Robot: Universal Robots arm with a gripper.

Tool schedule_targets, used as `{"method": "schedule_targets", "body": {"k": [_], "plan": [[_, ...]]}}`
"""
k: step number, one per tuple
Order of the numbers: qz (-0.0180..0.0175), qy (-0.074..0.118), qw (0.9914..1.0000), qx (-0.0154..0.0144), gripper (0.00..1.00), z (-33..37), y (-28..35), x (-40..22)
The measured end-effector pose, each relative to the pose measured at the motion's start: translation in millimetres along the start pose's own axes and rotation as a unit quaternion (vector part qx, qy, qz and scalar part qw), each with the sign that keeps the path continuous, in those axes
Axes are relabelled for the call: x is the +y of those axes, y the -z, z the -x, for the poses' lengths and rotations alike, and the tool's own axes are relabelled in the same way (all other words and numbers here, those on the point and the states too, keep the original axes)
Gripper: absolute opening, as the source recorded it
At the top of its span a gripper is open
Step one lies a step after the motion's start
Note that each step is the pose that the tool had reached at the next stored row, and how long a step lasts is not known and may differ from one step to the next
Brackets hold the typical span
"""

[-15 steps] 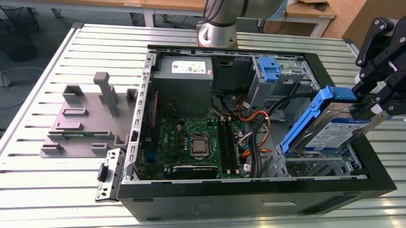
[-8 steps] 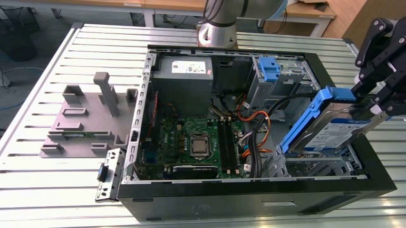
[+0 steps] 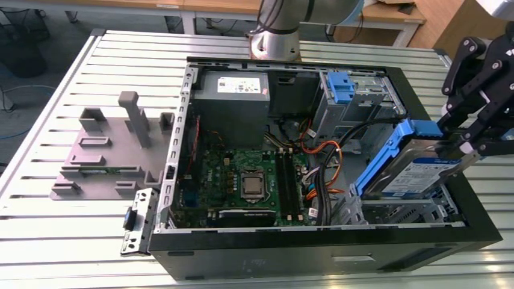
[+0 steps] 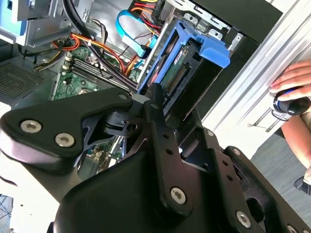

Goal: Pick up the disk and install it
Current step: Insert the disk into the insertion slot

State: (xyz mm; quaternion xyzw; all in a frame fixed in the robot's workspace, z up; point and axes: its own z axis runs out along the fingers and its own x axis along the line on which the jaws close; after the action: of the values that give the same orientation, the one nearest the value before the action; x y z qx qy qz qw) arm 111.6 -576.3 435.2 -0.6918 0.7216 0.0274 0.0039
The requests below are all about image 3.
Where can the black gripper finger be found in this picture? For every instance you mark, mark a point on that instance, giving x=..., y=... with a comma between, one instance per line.
x=494, y=135
x=462, y=66

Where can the black mesh waste basket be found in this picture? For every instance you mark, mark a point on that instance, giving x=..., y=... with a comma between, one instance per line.
x=24, y=60

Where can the grey metal drive cage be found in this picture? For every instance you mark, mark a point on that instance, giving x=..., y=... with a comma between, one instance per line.
x=353, y=111

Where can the black RAM slot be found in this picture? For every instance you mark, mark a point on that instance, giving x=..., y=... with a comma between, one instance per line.
x=294, y=180
x=283, y=180

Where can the brown wooden cabinet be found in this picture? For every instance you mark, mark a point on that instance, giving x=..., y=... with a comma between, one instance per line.
x=450, y=24

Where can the wooden desk white frame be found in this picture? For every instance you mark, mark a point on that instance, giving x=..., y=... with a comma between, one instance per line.
x=132, y=3
x=393, y=18

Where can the blue plastic drive latch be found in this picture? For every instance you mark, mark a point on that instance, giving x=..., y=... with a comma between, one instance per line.
x=339, y=87

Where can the black open PC case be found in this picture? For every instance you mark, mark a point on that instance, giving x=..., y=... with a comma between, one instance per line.
x=281, y=259

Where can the green motherboard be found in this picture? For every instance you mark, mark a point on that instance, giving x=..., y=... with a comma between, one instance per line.
x=221, y=162

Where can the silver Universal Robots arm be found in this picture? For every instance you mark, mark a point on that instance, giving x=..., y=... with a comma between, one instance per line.
x=277, y=45

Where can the black CPU socket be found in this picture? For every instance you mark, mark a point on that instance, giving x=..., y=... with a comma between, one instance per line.
x=253, y=172

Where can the metal expansion slot bracket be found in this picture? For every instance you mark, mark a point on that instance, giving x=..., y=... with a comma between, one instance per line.
x=146, y=216

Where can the green RAM stick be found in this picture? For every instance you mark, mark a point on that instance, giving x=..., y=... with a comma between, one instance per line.
x=98, y=172

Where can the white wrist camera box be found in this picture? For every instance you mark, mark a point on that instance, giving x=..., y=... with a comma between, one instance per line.
x=500, y=7

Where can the grey plastic parts rack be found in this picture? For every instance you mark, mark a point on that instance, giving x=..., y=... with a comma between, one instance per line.
x=120, y=150

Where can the silver CPU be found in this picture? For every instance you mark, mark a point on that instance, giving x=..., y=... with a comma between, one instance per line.
x=253, y=185

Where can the blue VGA connector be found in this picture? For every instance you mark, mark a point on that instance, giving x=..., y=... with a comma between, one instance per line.
x=130, y=218

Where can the hard disk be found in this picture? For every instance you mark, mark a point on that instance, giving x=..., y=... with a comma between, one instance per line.
x=417, y=177

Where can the grey metal disk bay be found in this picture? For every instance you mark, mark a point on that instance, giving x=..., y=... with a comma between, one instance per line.
x=401, y=207

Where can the grey power supply unit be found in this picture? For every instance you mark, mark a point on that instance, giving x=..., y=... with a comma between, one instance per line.
x=233, y=120

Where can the black graphics card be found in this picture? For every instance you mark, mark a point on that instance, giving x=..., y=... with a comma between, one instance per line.
x=245, y=218

